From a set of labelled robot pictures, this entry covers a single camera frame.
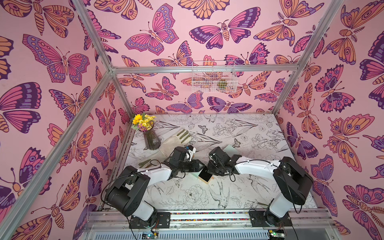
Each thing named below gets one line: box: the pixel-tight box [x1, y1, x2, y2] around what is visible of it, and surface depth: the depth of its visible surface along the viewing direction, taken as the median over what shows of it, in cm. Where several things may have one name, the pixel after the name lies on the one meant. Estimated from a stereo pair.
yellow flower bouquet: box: [131, 112, 157, 132], surface depth 86 cm
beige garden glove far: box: [138, 128, 192, 162], surface depth 105 cm
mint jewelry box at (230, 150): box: [222, 144, 238, 158], surface depth 99 cm
